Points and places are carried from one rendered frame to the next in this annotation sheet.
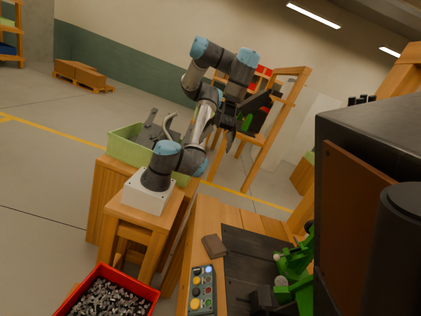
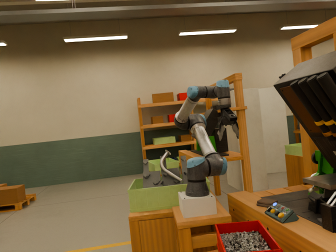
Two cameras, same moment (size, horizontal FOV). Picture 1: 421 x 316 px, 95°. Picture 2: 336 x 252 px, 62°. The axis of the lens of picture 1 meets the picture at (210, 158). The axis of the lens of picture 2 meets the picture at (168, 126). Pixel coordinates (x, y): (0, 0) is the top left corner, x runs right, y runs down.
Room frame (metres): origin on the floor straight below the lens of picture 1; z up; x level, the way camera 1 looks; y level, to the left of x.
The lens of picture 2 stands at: (-0.95, 0.42, 1.43)
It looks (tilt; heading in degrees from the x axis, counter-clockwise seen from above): 1 degrees down; 358
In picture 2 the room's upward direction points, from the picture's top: 6 degrees counter-clockwise
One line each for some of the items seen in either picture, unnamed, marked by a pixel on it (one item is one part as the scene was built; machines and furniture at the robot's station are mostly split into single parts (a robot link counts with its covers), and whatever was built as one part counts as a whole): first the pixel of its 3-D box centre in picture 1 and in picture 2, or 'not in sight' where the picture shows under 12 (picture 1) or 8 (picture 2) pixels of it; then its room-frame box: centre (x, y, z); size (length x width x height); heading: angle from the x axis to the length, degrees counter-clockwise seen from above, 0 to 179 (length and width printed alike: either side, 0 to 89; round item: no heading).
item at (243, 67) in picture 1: (244, 68); (222, 89); (0.73, 0.01, 1.59); 0.09 x 0.08 x 0.11; 17
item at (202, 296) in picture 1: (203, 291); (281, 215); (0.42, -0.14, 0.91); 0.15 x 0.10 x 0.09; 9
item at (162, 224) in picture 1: (150, 201); (199, 213); (0.82, 0.22, 0.83); 0.32 x 0.32 x 0.04; 3
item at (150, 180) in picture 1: (158, 174); (197, 186); (0.82, 0.21, 1.01); 0.15 x 0.15 x 0.10
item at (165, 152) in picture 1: (166, 155); (197, 167); (0.83, 0.20, 1.12); 0.13 x 0.12 x 0.14; 107
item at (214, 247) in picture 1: (213, 245); (267, 202); (0.62, -0.15, 0.91); 0.10 x 0.08 x 0.03; 37
